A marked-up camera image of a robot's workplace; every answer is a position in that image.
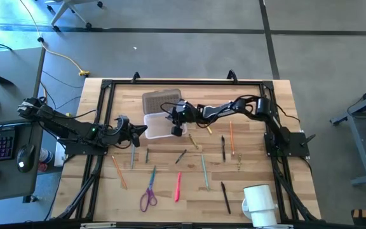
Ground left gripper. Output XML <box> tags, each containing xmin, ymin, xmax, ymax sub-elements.
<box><xmin>114</xmin><ymin>116</ymin><xmax>148</xmax><ymax>148</ymax></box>

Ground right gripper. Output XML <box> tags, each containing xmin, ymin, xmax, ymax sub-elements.
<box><xmin>169</xmin><ymin>99</ymin><xmax>200</xmax><ymax>137</ymax></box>

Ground dark green crayon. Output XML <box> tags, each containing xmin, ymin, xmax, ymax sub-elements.
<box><xmin>174</xmin><ymin>148</ymin><xmax>188</xmax><ymax>165</ymax></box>

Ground orange pencil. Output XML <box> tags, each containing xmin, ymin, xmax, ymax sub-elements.
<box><xmin>111</xmin><ymin>155</ymin><xmax>128</xmax><ymax>191</ymax></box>
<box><xmin>229</xmin><ymin>120</ymin><xmax>236</xmax><ymax>156</ymax></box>

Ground purple scissors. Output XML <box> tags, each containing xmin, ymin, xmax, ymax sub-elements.
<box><xmin>139</xmin><ymin>165</ymin><xmax>158</xmax><ymax>213</ymax></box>

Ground black pen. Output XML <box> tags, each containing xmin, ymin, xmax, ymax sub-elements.
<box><xmin>220</xmin><ymin>135</ymin><xmax>227</xmax><ymax>163</ymax></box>
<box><xmin>220</xmin><ymin>181</ymin><xmax>232</xmax><ymax>215</ymax></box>

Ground pink highlighter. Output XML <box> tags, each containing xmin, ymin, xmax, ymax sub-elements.
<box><xmin>174</xmin><ymin>171</ymin><xmax>182</xmax><ymax>204</ymax></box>

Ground clear plastic supply box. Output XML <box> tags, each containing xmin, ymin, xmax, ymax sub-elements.
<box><xmin>143</xmin><ymin>111</ymin><xmax>189</xmax><ymax>140</ymax></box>

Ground white box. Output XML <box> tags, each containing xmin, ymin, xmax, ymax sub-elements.
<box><xmin>53</xmin><ymin>141</ymin><xmax>67</xmax><ymax>168</ymax></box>

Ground white drink can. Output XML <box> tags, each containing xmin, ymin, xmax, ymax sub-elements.
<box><xmin>38</xmin><ymin>148</ymin><xmax>54</xmax><ymax>172</ymax></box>

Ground black computer mouse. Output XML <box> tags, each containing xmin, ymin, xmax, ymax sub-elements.
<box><xmin>17</xmin><ymin>143</ymin><xmax>36</xmax><ymax>174</ymax></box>

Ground dark grey desk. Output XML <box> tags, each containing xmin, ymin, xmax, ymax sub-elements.
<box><xmin>0</xmin><ymin>120</ymin><xmax>44</xmax><ymax>204</ymax></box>

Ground white office chair base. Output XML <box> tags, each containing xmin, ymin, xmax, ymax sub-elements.
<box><xmin>44</xmin><ymin>0</ymin><xmax>104</xmax><ymax>32</ymax></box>

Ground black bar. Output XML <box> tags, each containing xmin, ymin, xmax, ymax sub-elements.
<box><xmin>0</xmin><ymin>74</ymin><xmax>15</xmax><ymax>86</ymax></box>

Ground black aluminium table frame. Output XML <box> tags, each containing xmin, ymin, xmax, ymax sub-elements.
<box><xmin>51</xmin><ymin>69</ymin><xmax>322</xmax><ymax>223</ymax></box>

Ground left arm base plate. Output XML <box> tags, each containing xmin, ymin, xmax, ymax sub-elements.
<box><xmin>64</xmin><ymin>139</ymin><xmax>111</xmax><ymax>156</ymax></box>

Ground yellow extension cable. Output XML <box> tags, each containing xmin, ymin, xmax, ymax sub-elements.
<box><xmin>17</xmin><ymin>0</ymin><xmax>91</xmax><ymax>78</ymax></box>

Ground thin black floor cable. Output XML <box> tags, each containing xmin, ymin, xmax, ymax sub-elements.
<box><xmin>39</xmin><ymin>70</ymin><xmax>84</xmax><ymax>111</ymax></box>

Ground white bracket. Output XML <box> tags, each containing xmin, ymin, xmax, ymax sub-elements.
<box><xmin>80</xmin><ymin>221</ymin><xmax>117</xmax><ymax>229</ymax></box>

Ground white cylindrical mount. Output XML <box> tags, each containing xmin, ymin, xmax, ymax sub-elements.
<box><xmin>241</xmin><ymin>184</ymin><xmax>279</xmax><ymax>228</ymax></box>

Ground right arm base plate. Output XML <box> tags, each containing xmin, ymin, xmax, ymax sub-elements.
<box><xmin>264</xmin><ymin>130</ymin><xmax>316</xmax><ymax>158</ymax></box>

